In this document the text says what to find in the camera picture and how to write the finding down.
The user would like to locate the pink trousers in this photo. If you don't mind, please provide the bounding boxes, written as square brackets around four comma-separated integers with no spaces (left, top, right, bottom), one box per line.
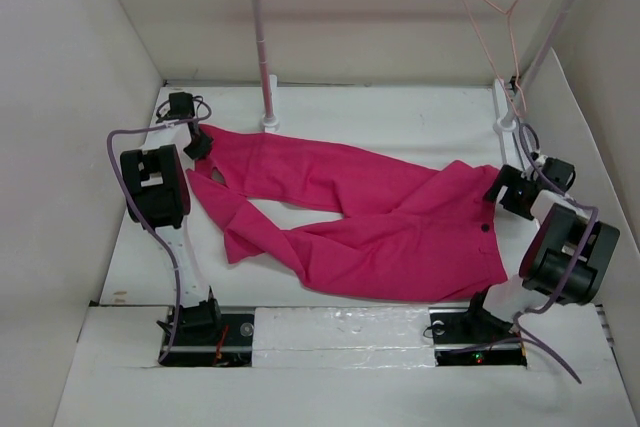
[186,126,507,303]

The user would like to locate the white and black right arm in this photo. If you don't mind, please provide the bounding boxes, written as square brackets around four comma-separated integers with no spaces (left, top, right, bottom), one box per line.
[462,155,620,342]

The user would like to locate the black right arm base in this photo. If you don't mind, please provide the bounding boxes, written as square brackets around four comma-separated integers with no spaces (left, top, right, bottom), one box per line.
[423,307,527,368]

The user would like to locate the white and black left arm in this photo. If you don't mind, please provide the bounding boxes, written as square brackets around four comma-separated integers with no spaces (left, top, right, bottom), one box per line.
[107,92,223,347]

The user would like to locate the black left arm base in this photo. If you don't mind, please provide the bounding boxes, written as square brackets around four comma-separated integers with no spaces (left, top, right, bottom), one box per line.
[158,311,255,368]

